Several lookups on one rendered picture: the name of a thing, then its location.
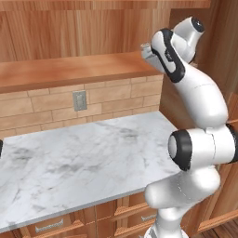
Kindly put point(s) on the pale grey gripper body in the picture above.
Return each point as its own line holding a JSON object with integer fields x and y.
{"x": 151, "y": 55}

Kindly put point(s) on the tall wooden cabinet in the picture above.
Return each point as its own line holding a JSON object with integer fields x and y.
{"x": 220, "y": 55}

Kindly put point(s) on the wooden base cabinet panel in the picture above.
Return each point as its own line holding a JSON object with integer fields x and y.
{"x": 103, "y": 220}

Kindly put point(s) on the wooden wall cabinet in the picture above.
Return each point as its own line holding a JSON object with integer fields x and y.
{"x": 77, "y": 37}

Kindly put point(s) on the grey wall outlet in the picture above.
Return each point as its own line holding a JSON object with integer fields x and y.
{"x": 79, "y": 100}

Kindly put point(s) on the wooden drawer front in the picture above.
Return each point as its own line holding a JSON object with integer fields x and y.
{"x": 66, "y": 227}
{"x": 130, "y": 207}
{"x": 136, "y": 226}

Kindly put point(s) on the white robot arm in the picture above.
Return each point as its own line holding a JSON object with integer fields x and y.
{"x": 201, "y": 102}

